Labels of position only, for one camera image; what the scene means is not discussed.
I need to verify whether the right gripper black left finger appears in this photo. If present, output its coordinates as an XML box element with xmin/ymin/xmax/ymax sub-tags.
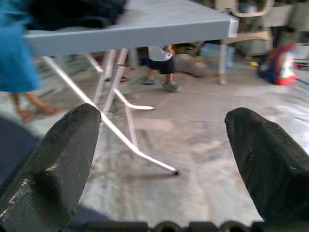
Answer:
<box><xmin>0</xmin><ymin>103</ymin><xmax>102</xmax><ymax>232</ymax></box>

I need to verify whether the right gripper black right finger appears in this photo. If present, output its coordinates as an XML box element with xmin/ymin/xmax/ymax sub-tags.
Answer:
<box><xmin>224</xmin><ymin>107</ymin><xmax>309</xmax><ymax>223</ymax></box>

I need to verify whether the dark navy garment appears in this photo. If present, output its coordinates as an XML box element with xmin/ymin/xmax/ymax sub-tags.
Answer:
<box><xmin>0</xmin><ymin>116</ymin><xmax>109</xmax><ymax>232</ymax></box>
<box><xmin>26</xmin><ymin>0</ymin><xmax>127</xmax><ymax>31</ymax></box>

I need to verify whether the barefoot person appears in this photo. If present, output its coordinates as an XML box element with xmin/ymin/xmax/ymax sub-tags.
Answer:
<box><xmin>9</xmin><ymin>91</ymin><xmax>61</xmax><ymax>121</ymax></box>

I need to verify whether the red and blue school bag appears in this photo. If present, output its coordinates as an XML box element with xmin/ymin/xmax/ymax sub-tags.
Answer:
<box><xmin>257</xmin><ymin>44</ymin><xmax>299</xmax><ymax>85</ymax></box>

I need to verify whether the blue garment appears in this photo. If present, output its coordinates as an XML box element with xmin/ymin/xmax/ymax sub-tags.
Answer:
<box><xmin>0</xmin><ymin>0</ymin><xmax>41</xmax><ymax>94</ymax></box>

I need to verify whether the white high chair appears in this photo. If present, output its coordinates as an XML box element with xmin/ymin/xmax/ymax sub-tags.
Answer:
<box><xmin>214</xmin><ymin>0</ymin><xmax>276</xmax><ymax>85</ymax></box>

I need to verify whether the child in white shirt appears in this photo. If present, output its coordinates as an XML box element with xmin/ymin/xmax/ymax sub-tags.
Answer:
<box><xmin>140</xmin><ymin>44</ymin><xmax>182</xmax><ymax>92</ymax></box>

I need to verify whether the grey folding table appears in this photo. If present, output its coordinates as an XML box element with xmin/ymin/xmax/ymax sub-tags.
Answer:
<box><xmin>23</xmin><ymin>0</ymin><xmax>239</xmax><ymax>176</ymax></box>

